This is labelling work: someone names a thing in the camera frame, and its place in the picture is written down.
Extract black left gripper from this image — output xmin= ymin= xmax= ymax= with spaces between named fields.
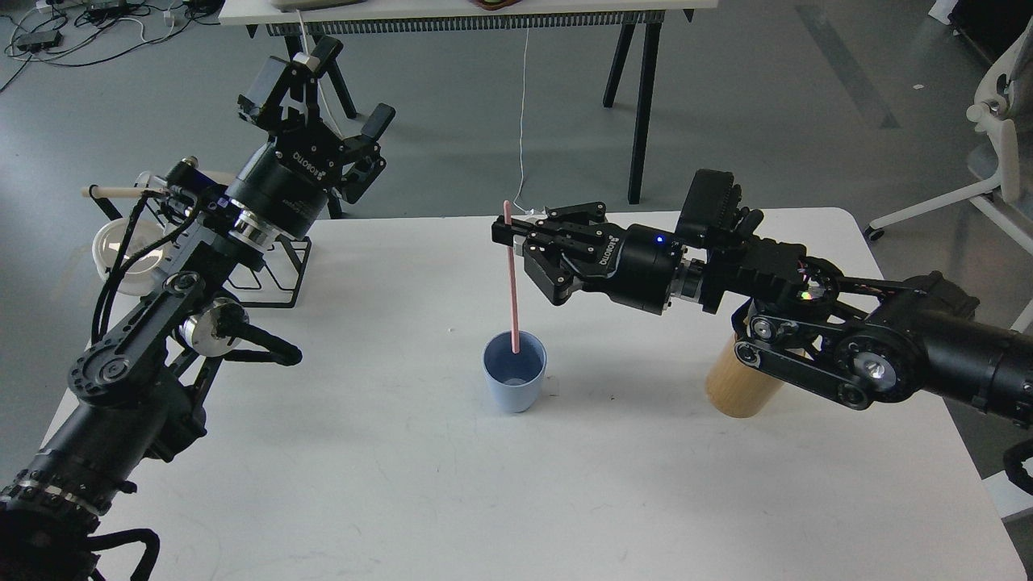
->
xmin=226 ymin=36 xmax=397 ymax=239

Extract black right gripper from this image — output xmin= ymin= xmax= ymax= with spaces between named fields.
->
xmin=491 ymin=202 xmax=683 ymax=314

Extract pink chopstick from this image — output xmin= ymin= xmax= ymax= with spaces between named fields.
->
xmin=506 ymin=245 xmax=521 ymax=354

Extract blue plastic cup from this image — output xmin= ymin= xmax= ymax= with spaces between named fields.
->
xmin=481 ymin=330 xmax=547 ymax=412

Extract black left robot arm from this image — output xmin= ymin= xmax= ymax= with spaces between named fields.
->
xmin=2 ymin=37 xmax=395 ymax=580

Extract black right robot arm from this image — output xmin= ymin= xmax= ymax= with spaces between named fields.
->
xmin=491 ymin=169 xmax=1032 ymax=428

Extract bamboo cylindrical holder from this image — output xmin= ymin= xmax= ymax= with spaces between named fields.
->
xmin=705 ymin=336 xmax=784 ymax=419

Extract white office chair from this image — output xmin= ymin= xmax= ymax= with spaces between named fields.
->
xmin=864 ymin=23 xmax=1032 ymax=253

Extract white hanging cable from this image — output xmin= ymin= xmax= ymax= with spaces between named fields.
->
xmin=515 ymin=24 xmax=558 ymax=217

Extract black wire dish rack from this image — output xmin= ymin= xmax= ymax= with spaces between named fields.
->
xmin=92 ymin=198 xmax=312 ymax=309

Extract wooden rack handle rod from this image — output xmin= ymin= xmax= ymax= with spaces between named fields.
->
xmin=81 ymin=184 xmax=160 ymax=201

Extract floor cables and adapters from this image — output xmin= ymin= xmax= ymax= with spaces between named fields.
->
xmin=0 ymin=0 xmax=227 ymax=90

